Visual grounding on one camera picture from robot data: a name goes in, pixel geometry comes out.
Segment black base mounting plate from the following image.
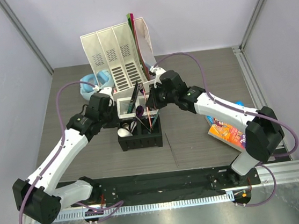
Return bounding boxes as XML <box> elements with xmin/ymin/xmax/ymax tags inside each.
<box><xmin>81</xmin><ymin>166</ymin><xmax>263</xmax><ymax>205</ymax></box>

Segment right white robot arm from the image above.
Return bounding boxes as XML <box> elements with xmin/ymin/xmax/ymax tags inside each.
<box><xmin>146</xmin><ymin>67</ymin><xmax>285</xmax><ymax>186</ymax></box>

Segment purple metallic spoon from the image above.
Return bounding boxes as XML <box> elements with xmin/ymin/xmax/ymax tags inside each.
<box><xmin>135</xmin><ymin>105</ymin><xmax>144</xmax><ymax>118</ymax></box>

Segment black plastic knife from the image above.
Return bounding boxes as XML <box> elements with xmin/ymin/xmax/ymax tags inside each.
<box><xmin>127</xmin><ymin>80</ymin><xmax>142</xmax><ymax>112</ymax></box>

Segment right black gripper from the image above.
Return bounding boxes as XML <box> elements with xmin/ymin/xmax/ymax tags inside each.
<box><xmin>144</xmin><ymin>81</ymin><xmax>178</xmax><ymax>111</ymax></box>

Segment Roald Dahl colourful book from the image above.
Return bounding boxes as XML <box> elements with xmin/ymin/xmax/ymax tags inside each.
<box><xmin>208</xmin><ymin>119</ymin><xmax>246</xmax><ymax>152</ymax></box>

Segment thin dark metal chopstick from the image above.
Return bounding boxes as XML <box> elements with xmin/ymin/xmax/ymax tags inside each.
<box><xmin>164</xmin><ymin>131</ymin><xmax>179</xmax><ymax>168</ymax></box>

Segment slotted cable duct strip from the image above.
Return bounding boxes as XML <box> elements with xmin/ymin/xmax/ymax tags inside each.
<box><xmin>53</xmin><ymin>191</ymin><xmax>235</xmax><ymax>223</ymax></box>

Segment green and tan chopstick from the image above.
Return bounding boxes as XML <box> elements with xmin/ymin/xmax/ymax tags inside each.
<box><xmin>149</xmin><ymin>111</ymin><xmax>160</xmax><ymax>133</ymax></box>

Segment teal handled black knife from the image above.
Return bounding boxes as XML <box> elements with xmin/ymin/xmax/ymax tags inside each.
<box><xmin>123</xmin><ymin>81</ymin><xmax>142</xmax><ymax>114</ymax></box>

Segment white two-slot utensil container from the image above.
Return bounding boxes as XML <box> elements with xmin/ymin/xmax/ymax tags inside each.
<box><xmin>116</xmin><ymin>96</ymin><xmax>158</xmax><ymax>120</ymax></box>

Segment blue treehouse book underneath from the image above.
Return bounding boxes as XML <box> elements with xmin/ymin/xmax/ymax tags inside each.
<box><xmin>236</xmin><ymin>101</ymin><xmax>244</xmax><ymax>106</ymax></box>

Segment light blue headphones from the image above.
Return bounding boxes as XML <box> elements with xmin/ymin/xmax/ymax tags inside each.
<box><xmin>80</xmin><ymin>70</ymin><xmax>114</xmax><ymax>101</ymax></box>

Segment black two-slot utensil container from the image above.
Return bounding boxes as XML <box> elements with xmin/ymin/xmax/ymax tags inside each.
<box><xmin>117</xmin><ymin>117</ymin><xmax>163</xmax><ymax>151</ymax></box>

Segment coloured plastic folders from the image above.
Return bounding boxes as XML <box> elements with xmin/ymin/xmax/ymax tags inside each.
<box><xmin>127</xmin><ymin>13</ymin><xmax>156</xmax><ymax>81</ymax></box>

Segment white file organizer rack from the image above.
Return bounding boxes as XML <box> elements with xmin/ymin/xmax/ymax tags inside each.
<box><xmin>80</xmin><ymin>22</ymin><xmax>154</xmax><ymax>97</ymax></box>

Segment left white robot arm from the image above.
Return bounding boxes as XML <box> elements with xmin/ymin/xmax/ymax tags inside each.
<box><xmin>13</xmin><ymin>87</ymin><xmax>117</xmax><ymax>224</ymax></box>

